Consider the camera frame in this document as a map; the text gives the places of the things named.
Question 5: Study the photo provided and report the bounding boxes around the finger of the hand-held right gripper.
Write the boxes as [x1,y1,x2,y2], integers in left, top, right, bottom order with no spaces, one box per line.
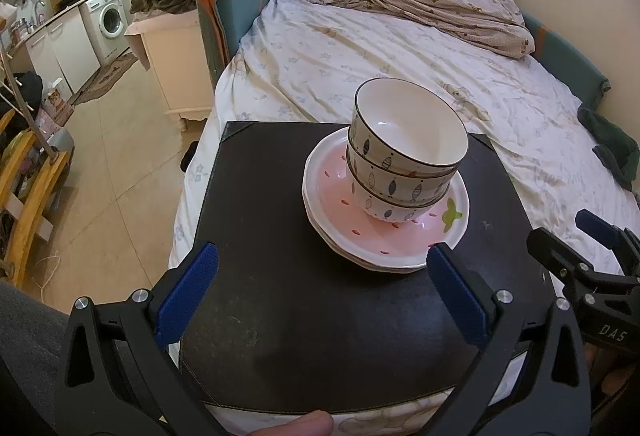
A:
[575,208,640,267]
[527,228,597,288]

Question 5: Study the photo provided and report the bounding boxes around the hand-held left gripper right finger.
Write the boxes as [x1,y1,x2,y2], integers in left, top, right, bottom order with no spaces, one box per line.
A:
[427,243,593,436]

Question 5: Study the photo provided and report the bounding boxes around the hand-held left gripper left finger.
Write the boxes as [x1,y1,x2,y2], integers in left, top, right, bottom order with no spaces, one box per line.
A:
[52,242,219,436]

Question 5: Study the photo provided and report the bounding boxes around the pink strawberry plate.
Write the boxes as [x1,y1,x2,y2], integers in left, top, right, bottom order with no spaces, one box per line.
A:
[320,236,432,274]
[302,126,471,263]
[305,201,432,268]

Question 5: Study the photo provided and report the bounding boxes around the white fish-print bowl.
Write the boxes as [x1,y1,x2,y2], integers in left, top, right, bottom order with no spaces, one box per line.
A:
[346,143,463,204]
[350,176,453,223]
[348,78,469,177]

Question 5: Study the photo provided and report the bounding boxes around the person's right hand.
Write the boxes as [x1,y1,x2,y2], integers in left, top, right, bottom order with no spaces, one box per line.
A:
[585,346,640,399]

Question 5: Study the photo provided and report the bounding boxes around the person's left hand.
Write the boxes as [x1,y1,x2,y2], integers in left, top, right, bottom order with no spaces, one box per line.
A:
[252,410,333,436]

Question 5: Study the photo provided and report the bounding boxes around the dark green cloth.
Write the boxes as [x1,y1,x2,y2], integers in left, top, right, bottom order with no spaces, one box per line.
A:
[577,103,640,192]

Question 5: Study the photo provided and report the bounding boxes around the black leather mat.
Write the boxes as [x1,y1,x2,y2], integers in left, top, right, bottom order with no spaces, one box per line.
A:
[179,121,558,417]

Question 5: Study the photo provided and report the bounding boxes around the person's grey trousers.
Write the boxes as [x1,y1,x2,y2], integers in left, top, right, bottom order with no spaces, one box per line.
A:
[0,281,71,436]

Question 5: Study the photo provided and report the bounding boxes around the grey bucket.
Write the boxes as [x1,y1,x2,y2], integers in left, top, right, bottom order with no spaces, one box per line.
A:
[42,128,76,154]

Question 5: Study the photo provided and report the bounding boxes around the pink bedside cabinet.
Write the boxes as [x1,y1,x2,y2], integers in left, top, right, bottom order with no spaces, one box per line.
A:
[125,11,216,132]

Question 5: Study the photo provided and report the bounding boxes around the pink printed box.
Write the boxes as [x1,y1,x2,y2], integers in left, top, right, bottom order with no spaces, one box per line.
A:
[37,88,71,132]

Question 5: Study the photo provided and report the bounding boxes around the patterned floor rug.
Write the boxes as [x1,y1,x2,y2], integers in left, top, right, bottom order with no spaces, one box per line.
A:
[70,51,138,107]

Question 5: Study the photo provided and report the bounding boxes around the black bag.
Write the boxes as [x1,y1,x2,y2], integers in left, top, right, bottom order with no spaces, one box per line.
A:
[12,71,46,114]

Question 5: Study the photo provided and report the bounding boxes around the white kitchen base cabinet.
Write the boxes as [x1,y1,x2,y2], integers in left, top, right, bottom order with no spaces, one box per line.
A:
[25,8,101,94]

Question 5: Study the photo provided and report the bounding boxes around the white washing machine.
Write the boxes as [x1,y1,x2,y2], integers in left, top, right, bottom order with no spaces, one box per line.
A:
[79,0,131,64]

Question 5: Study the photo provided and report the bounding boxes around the teal padded bed rail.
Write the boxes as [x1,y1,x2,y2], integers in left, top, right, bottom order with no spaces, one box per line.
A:
[522,13,611,109]
[192,0,281,92]

